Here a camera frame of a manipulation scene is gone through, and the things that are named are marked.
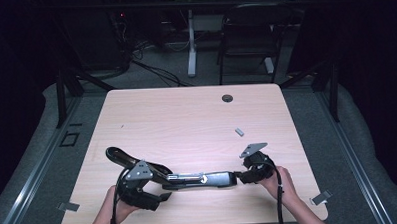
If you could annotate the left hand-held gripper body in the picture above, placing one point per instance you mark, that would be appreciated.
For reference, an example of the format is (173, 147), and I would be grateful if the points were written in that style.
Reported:
(137, 192)

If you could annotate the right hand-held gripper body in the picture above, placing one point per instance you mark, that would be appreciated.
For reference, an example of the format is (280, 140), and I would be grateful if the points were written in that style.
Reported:
(259, 168)

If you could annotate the grey staple strip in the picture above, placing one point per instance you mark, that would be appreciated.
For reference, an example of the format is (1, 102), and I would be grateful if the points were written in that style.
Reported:
(239, 132)

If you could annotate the large black stapler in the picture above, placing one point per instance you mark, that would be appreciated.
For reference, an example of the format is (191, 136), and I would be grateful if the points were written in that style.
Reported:
(205, 180)

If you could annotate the person's left hand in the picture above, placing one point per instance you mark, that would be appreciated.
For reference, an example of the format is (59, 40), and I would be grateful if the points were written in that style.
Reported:
(121, 208)

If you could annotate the person's right hand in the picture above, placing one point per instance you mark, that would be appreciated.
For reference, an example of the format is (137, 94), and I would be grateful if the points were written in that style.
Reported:
(279, 186)

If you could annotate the black tape square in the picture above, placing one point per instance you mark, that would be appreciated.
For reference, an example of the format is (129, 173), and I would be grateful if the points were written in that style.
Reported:
(69, 139)

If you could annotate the white desk foot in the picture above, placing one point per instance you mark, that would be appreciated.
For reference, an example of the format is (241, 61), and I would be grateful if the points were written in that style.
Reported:
(269, 65)

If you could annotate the black metal stand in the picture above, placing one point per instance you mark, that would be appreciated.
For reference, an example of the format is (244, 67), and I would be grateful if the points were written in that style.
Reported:
(61, 96)
(333, 90)

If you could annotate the white desk leg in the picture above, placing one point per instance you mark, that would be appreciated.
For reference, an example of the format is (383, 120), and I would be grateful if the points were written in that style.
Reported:
(191, 45)

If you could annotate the black folding chair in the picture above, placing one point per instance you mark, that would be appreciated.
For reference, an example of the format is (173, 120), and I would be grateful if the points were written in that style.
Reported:
(250, 30)

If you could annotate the dark cabinet with red light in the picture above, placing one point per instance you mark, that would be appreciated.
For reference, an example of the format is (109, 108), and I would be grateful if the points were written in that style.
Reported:
(94, 39)

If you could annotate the metal table bracket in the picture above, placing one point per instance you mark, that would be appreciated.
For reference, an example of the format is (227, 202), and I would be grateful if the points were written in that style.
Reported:
(320, 197)
(68, 206)

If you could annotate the aluminium floor rail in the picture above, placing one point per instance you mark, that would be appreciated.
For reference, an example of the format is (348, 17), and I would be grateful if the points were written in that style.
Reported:
(32, 184)
(358, 166)

